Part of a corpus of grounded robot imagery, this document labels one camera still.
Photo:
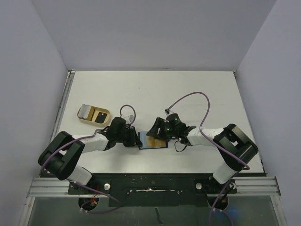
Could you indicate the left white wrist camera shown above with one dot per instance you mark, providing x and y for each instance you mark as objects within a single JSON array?
[{"x": 128, "y": 118}]

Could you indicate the aluminium front rail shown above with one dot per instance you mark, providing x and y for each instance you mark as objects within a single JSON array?
[{"x": 245, "y": 186}]

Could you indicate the gold credit card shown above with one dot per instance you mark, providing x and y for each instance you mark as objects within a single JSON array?
[
  {"x": 150, "y": 141},
  {"x": 160, "y": 143}
]

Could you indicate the beige oval card tray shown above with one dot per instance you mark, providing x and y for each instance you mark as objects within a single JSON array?
[{"x": 94, "y": 115}]

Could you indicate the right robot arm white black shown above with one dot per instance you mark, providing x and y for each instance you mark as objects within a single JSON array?
[{"x": 235, "y": 147}]

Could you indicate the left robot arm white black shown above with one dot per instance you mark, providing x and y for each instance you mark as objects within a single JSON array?
[{"x": 61, "y": 156}]

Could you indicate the blue leather card holder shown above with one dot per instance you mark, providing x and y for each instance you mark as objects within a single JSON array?
[{"x": 142, "y": 136}]

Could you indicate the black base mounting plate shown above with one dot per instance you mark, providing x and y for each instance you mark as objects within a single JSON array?
[{"x": 156, "y": 190}]

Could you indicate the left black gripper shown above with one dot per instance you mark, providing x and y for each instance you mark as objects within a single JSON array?
[{"x": 134, "y": 140}]

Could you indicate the stack of white cards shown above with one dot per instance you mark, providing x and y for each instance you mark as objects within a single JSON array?
[{"x": 84, "y": 111}]

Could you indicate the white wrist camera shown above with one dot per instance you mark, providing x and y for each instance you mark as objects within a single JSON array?
[
  {"x": 128, "y": 118},
  {"x": 167, "y": 111}
]

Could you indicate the aluminium left side rail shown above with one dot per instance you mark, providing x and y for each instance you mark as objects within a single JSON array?
[{"x": 63, "y": 102}]

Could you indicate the black card in tray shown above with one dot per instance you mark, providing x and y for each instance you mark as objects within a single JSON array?
[{"x": 101, "y": 117}]

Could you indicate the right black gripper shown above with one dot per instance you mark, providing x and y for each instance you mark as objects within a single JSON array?
[{"x": 159, "y": 128}]

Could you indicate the aluminium rail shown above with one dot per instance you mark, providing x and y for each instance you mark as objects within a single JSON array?
[
  {"x": 245, "y": 186},
  {"x": 63, "y": 102}
]

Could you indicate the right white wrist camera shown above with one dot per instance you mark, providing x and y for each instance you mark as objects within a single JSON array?
[{"x": 167, "y": 111}]

